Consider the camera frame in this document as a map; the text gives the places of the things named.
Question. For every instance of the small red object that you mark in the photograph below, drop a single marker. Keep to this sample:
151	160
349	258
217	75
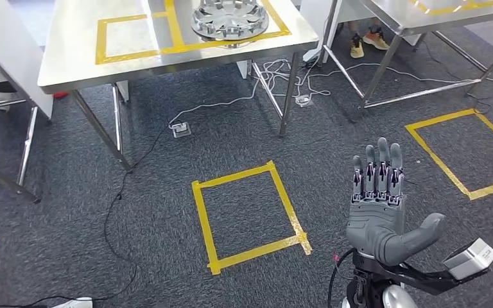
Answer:
60	95

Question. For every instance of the yellow floor tape square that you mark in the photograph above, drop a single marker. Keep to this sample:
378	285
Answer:
442	165

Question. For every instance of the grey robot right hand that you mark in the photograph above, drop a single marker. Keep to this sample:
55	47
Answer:
376	221

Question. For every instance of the yellow table tape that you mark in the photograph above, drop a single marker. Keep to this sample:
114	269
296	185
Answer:
442	8

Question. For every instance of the grey floor socket box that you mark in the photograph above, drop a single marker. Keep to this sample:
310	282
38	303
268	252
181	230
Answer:
181	129
304	100

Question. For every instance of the silver wheel cover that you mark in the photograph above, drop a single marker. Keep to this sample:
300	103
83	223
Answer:
229	19

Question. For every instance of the white cabinet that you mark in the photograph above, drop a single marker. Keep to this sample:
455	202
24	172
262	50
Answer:
314	21

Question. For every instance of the yellow workbench tape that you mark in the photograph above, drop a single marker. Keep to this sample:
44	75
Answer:
101	42

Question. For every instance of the grey table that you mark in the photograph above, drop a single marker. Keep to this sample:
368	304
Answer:
12	51

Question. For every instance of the white power strip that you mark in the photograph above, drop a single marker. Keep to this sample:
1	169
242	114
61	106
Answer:
76	303

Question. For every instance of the steel table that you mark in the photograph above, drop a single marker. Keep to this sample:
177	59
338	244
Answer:
399	19

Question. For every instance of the steel workbench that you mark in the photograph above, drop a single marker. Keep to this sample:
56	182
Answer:
80	42

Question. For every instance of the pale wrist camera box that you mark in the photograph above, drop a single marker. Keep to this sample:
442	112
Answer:
469	259

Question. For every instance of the person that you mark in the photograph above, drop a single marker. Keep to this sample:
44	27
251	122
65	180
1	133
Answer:
357	49
0	97

